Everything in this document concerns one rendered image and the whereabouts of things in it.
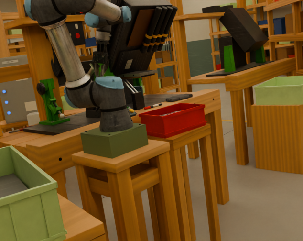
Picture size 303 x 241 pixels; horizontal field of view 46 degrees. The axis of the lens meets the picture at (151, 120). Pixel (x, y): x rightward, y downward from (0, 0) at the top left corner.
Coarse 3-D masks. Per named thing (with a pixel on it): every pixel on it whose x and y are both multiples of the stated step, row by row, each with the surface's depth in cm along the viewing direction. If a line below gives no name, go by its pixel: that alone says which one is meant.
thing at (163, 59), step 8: (168, 32) 863; (88, 40) 729; (168, 40) 864; (88, 48) 752; (160, 56) 872; (168, 56) 885; (160, 64) 852; (168, 64) 867; (176, 64) 891; (176, 72) 898; (160, 80) 875; (168, 80) 887; (176, 80) 901; (144, 88) 819; (160, 88) 857; (168, 88) 870; (176, 88) 907
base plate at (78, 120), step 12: (144, 96) 285; (156, 96) 276; (168, 96) 268; (132, 108) 236; (72, 120) 221; (84, 120) 216; (96, 120) 210; (36, 132) 207; (48, 132) 198; (60, 132) 191
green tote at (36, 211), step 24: (0, 168) 147; (24, 168) 128; (24, 192) 93; (48, 192) 96; (0, 216) 91; (24, 216) 94; (48, 216) 97; (0, 240) 91; (24, 240) 94; (48, 240) 97
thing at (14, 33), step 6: (6, 30) 887; (12, 30) 896; (18, 30) 907; (90, 30) 1064; (6, 36) 876; (12, 36) 888; (18, 36) 899; (90, 36) 1070; (18, 42) 912; (24, 48) 924; (90, 48) 1073; (12, 54) 889; (18, 54) 900; (24, 54) 912; (84, 54) 1059; (90, 54) 1067
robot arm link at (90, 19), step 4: (88, 12) 172; (88, 16) 172; (92, 16) 171; (96, 16) 171; (84, 20) 174; (88, 20) 172; (92, 20) 172; (96, 20) 171; (100, 20) 172; (104, 20) 172; (88, 24) 173; (92, 24) 172; (96, 24) 173; (100, 24) 174; (104, 24) 174
